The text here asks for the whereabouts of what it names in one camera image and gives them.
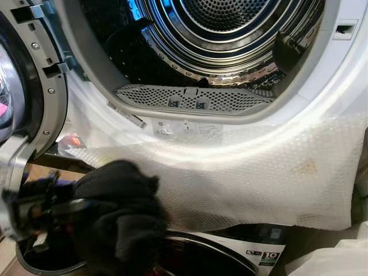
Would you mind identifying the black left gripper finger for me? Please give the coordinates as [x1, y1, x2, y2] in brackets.
[51, 197, 93, 218]
[32, 171, 63, 199]

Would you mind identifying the black garment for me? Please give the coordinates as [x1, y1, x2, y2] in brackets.
[23, 160, 171, 276]

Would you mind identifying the white washing machine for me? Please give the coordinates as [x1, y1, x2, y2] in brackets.
[161, 223, 301, 276]

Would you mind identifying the black round laundry basket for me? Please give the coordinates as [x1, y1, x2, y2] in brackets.
[16, 230, 88, 276]

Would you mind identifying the white cloth bundle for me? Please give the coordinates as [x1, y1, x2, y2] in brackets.
[285, 221, 368, 276]

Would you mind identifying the grey round dryer door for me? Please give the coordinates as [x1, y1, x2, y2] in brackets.
[0, 0, 74, 166]

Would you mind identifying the white barcode label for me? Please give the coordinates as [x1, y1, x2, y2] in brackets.
[106, 101, 148, 129]

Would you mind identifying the grey door hinge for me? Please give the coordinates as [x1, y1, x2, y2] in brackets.
[42, 59, 76, 79]

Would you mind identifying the white bubble wrap sheet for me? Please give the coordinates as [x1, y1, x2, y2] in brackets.
[57, 112, 368, 231]

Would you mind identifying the white tumble dryer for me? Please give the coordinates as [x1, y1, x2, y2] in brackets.
[34, 0, 368, 173]

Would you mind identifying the warranty sticker with number ten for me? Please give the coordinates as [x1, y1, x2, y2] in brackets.
[246, 248, 283, 267]

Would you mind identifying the black round washer door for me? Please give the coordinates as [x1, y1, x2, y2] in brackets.
[155, 230, 260, 276]

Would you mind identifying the white instruction sticker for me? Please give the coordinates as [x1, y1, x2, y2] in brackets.
[152, 119, 224, 145]

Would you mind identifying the black drum paddle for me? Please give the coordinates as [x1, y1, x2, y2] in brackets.
[272, 30, 309, 75]

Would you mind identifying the grey lint filter grille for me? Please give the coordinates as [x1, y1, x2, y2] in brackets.
[115, 84, 277, 116]

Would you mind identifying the steel dryer drum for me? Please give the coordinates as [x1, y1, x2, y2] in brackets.
[78, 0, 326, 96]

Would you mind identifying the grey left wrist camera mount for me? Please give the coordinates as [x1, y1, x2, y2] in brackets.
[0, 138, 32, 193]

